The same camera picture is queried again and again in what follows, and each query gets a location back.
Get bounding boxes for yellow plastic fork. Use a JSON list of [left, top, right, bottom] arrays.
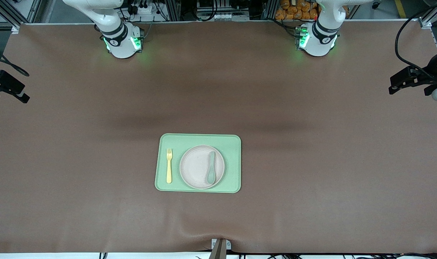
[[166, 148, 174, 185]]

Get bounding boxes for round beige plate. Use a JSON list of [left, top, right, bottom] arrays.
[[179, 145, 226, 190]]

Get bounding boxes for pile of orange bread rolls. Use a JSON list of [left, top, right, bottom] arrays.
[[275, 0, 319, 21]]

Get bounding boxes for white power strip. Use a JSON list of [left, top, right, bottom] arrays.
[[131, 2, 155, 16]]

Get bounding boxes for brown table mat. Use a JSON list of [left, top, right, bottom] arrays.
[[0, 20, 437, 254]]

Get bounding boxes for light green rectangular tray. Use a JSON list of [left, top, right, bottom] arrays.
[[155, 133, 242, 194]]

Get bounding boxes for white connector block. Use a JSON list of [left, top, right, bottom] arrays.
[[198, 12, 229, 21]]

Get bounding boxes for teal green plastic spoon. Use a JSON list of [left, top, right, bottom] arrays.
[[206, 151, 216, 184]]

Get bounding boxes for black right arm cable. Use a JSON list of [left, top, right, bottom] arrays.
[[0, 37, 30, 77]]

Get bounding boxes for grey metal table bracket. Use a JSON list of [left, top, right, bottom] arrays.
[[211, 238, 232, 251]]

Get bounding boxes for brown camera post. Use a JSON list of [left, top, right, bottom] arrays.
[[209, 239, 227, 259]]

